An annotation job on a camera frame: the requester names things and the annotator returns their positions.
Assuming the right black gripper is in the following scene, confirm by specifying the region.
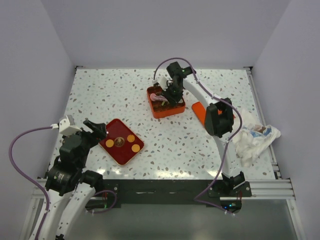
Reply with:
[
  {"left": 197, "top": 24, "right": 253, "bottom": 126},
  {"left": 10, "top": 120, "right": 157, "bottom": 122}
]
[{"left": 161, "top": 82, "right": 184, "bottom": 107}]

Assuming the orange box lid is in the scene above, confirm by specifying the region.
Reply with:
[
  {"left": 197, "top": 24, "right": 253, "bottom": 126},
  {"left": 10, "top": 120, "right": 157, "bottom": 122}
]
[{"left": 192, "top": 101, "right": 236, "bottom": 132}]

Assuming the orange compartment cookie box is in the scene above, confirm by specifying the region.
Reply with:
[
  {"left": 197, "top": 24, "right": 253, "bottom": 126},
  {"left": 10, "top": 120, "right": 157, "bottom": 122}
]
[{"left": 146, "top": 86, "right": 186, "bottom": 119}]

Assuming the orange cookie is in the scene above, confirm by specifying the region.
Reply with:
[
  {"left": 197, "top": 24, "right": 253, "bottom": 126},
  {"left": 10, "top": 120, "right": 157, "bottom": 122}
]
[
  {"left": 105, "top": 139, "right": 114, "bottom": 148},
  {"left": 127, "top": 134, "right": 136, "bottom": 143},
  {"left": 131, "top": 144, "right": 141, "bottom": 153}
]

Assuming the white crumpled plastic bag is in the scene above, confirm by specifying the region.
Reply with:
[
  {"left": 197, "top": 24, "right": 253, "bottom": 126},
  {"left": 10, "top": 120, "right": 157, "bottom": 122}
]
[{"left": 232, "top": 109, "right": 281, "bottom": 167}]

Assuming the red cookie tray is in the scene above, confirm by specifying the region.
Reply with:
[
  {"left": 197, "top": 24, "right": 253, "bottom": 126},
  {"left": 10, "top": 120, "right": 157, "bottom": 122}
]
[{"left": 99, "top": 118, "right": 145, "bottom": 166}]

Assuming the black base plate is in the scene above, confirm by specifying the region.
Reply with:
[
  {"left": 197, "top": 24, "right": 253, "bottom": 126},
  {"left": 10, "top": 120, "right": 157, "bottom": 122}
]
[{"left": 103, "top": 179, "right": 252, "bottom": 213}]

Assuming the pink cookie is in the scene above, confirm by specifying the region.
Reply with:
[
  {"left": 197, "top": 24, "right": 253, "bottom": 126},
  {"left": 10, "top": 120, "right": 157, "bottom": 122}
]
[{"left": 149, "top": 93, "right": 157, "bottom": 101}]

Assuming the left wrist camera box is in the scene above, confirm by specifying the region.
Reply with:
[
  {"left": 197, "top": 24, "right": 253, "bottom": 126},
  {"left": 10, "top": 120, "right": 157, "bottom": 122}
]
[{"left": 58, "top": 114, "right": 82, "bottom": 137}]

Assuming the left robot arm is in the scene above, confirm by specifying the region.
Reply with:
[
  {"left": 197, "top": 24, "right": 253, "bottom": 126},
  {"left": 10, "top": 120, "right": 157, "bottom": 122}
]
[{"left": 29, "top": 115, "right": 108, "bottom": 240}]

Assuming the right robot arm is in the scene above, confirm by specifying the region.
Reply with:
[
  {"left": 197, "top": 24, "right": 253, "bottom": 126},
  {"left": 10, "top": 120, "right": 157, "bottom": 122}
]
[{"left": 158, "top": 62, "right": 246, "bottom": 197}]

